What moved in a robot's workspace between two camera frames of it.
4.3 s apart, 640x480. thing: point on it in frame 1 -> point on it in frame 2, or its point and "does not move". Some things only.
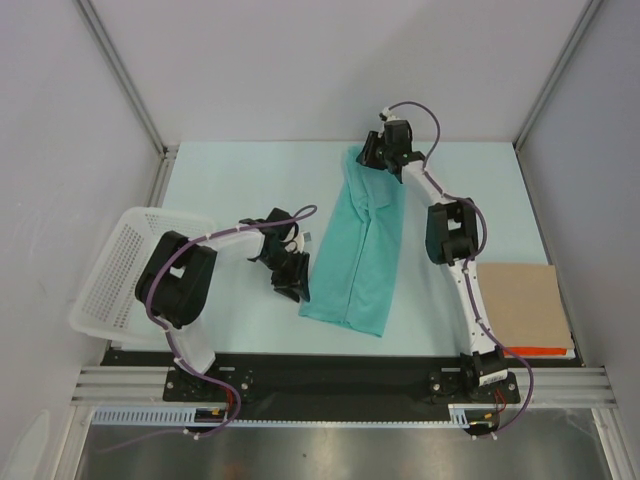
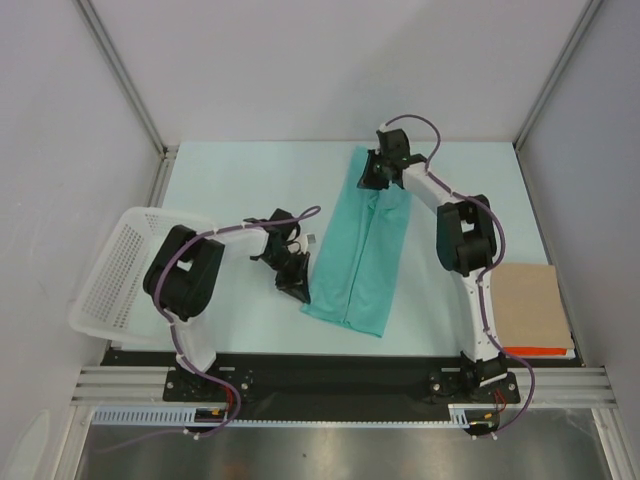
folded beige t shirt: (526, 305) does not move
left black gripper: (295, 283) does not move
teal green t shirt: (360, 248) does not move
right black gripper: (366, 157) -> (369, 180)
